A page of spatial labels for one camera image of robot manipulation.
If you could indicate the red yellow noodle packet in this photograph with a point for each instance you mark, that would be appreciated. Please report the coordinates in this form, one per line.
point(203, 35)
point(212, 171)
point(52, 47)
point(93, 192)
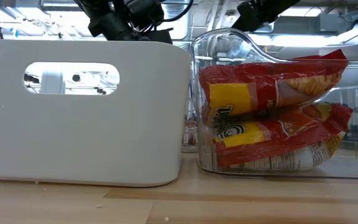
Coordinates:
point(259, 146)
point(244, 77)

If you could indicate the bright ceiling light panel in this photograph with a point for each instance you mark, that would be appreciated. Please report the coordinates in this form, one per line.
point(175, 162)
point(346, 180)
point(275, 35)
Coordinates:
point(306, 40)

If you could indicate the white column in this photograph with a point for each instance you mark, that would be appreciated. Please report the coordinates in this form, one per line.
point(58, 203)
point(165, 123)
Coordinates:
point(53, 81)

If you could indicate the white plastic bin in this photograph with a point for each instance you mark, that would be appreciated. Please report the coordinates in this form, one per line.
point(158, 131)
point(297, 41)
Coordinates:
point(89, 140)

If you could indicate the long clear plastic bin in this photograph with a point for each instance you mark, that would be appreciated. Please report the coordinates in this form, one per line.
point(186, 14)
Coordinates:
point(353, 165)

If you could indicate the ribbed silver ventilation duct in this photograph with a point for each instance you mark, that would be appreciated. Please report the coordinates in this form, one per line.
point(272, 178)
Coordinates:
point(179, 28)

